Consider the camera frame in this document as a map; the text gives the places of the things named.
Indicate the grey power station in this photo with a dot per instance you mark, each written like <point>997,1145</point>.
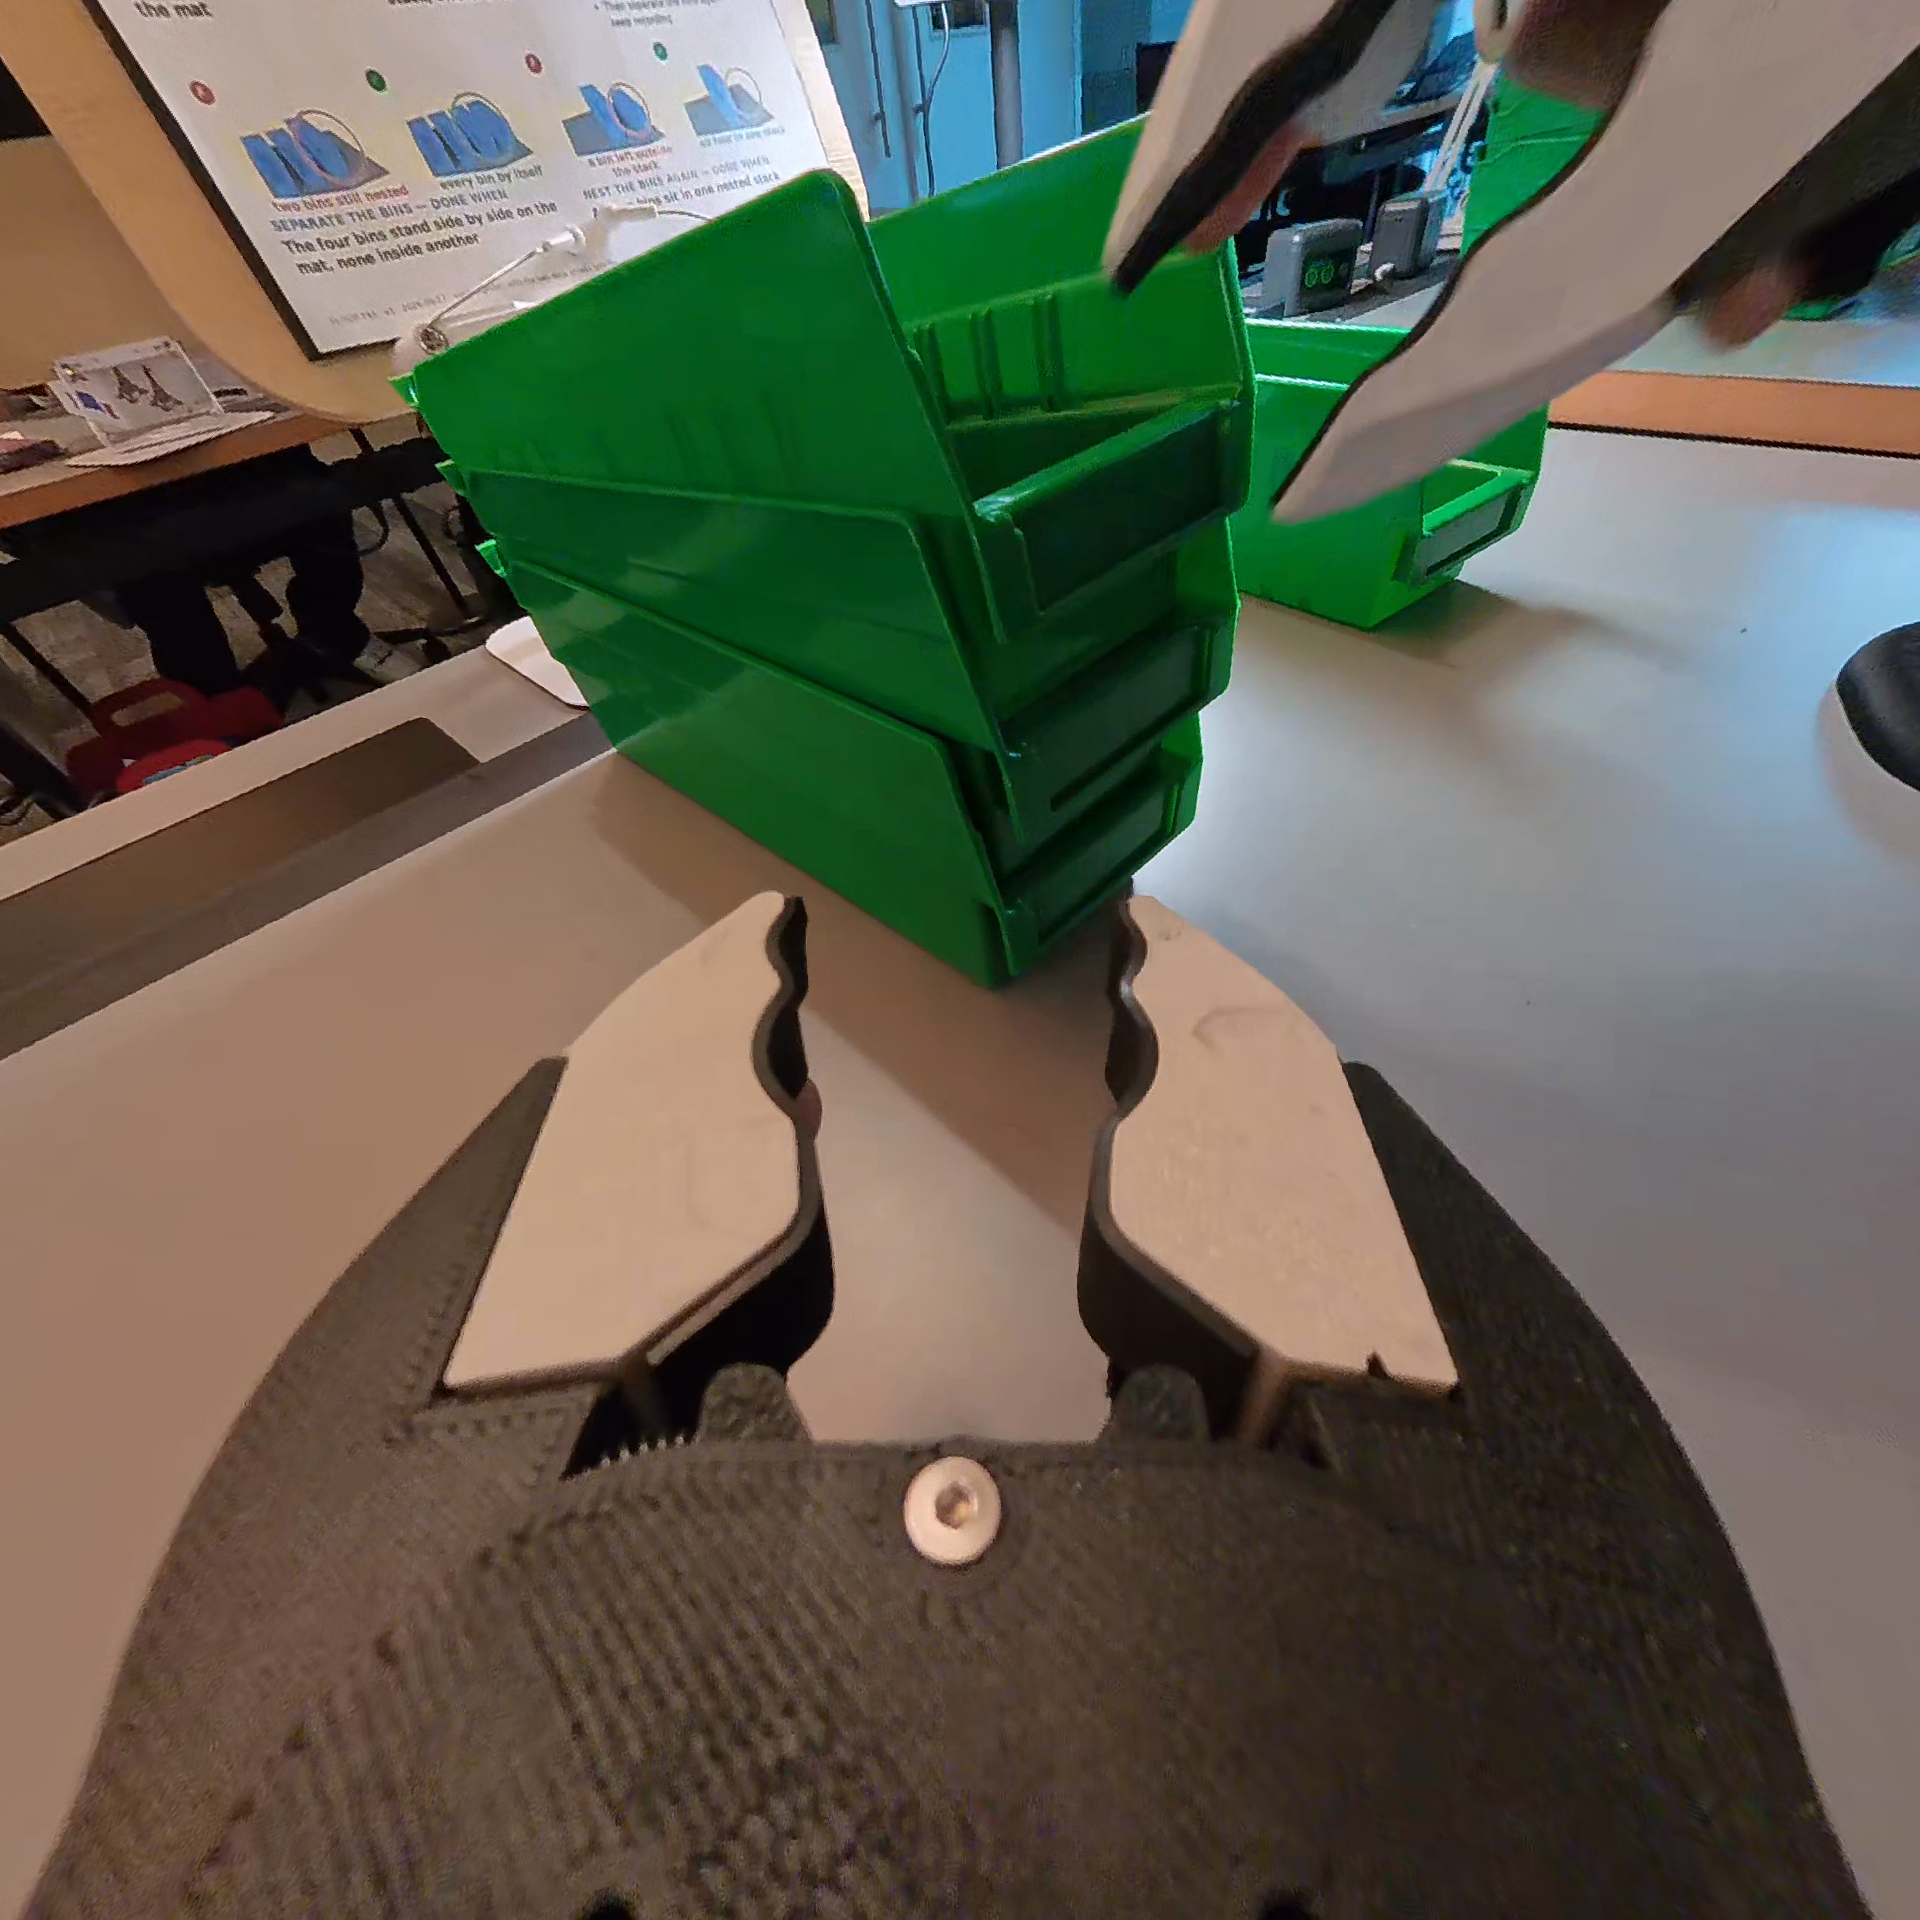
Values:
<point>1411,241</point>
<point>1312,269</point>

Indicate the black round cushion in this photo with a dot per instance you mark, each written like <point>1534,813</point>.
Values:
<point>1891,721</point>

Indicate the printed instruction sheet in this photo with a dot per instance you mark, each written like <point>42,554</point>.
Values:
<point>630,44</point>

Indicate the wooden clipboard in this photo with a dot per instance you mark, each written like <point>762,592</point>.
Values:
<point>135,255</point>

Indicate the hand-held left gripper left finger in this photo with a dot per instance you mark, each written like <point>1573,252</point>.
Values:
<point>646,1184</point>

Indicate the person's right hand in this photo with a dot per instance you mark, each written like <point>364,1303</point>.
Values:
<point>1575,44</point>

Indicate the brown long table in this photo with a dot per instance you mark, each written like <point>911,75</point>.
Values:
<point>150,464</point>

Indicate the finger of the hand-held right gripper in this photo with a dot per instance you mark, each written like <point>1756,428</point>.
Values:
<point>1215,90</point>
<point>1500,346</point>

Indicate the red bag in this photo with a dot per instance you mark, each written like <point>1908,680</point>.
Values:
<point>166,733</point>

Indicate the nested green bin stack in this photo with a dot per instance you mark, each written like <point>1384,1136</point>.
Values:
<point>1530,165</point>

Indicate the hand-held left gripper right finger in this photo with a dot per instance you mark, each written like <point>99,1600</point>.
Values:
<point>1260,1200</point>

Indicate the grey desk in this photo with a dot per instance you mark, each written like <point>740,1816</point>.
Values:
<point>1500,901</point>

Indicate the green plastic bin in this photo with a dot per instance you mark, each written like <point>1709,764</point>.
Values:
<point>1349,569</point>
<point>750,780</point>
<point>676,346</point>
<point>781,600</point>

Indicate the printed picture card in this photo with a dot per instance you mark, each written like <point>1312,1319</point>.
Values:
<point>135,388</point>

